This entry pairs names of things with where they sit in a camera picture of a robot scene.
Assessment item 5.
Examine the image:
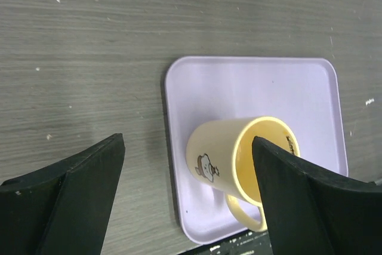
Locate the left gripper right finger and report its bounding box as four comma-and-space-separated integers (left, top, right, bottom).
252, 137, 381, 254

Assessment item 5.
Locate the cream yellow cup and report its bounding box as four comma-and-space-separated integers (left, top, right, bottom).
186, 116, 301, 232

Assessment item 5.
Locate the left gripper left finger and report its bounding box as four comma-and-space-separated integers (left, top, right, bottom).
1, 133, 125, 254

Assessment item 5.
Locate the lilac plastic tray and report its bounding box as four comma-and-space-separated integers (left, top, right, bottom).
164, 56, 349, 244

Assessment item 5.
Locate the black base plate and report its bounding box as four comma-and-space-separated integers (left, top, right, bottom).
180, 231, 273, 255

